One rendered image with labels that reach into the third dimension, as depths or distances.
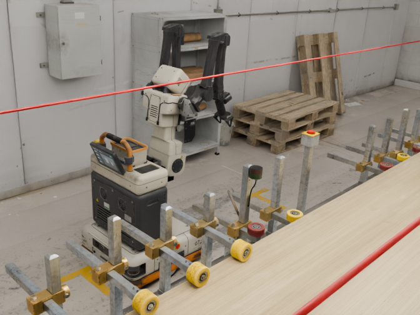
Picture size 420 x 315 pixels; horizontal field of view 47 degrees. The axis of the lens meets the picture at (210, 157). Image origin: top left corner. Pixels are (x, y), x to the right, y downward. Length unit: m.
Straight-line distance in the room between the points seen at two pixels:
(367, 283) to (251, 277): 0.45
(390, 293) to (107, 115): 3.57
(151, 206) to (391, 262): 1.52
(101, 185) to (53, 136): 1.49
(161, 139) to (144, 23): 1.76
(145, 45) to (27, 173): 1.61
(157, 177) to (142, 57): 2.05
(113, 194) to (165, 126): 0.55
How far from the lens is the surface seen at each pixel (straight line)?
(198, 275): 1.84
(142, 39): 4.83
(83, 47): 4.41
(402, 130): 3.77
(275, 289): 1.92
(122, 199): 3.14
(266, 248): 2.15
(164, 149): 3.31
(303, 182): 2.73
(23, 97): 4.48
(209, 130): 5.60
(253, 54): 6.36
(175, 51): 3.52
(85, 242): 3.57
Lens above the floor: 2.03
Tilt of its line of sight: 22 degrees down
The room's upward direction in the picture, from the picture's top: 3 degrees clockwise
